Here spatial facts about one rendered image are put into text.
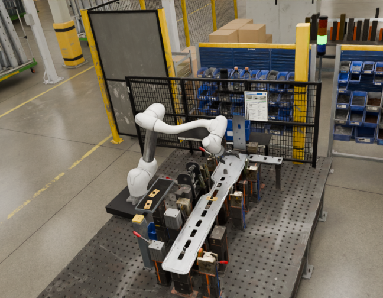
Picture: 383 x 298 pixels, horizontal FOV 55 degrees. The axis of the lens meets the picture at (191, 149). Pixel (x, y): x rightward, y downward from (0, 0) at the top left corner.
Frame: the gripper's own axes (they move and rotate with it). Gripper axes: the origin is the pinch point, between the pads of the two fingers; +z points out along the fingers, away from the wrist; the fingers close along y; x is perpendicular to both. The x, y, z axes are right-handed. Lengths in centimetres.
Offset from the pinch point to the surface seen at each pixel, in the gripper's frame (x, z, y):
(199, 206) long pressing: 42, -28, 20
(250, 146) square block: -16.5, 21.8, -11.3
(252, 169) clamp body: 12.2, 5.7, -14.3
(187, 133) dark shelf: -53, 17, 48
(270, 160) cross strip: 1.1, 24.4, -24.8
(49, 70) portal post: -473, 165, 475
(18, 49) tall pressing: -563, 131, 559
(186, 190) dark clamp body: 28, -32, 27
